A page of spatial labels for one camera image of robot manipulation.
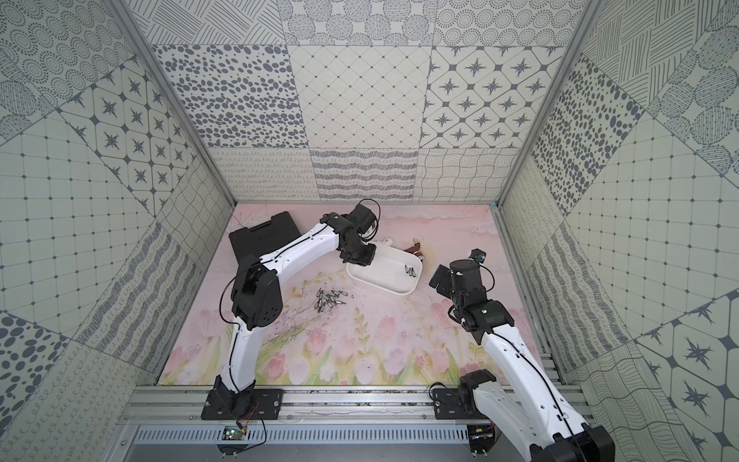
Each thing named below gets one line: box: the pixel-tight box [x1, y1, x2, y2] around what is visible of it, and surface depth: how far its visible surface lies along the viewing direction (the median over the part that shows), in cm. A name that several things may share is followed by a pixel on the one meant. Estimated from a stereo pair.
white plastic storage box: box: [346, 242, 424, 296], surface depth 101 cm
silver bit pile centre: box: [321, 289, 339, 308], surface depth 95 cm
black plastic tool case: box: [229, 210, 302, 263], surface depth 107 cm
